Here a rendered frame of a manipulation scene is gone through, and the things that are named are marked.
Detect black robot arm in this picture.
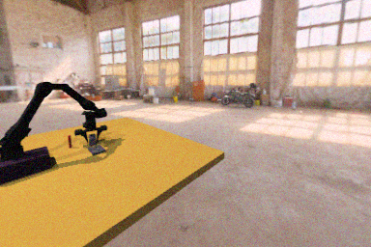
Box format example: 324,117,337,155
0,82,107,162

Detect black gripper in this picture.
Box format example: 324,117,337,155
74,120,108,143

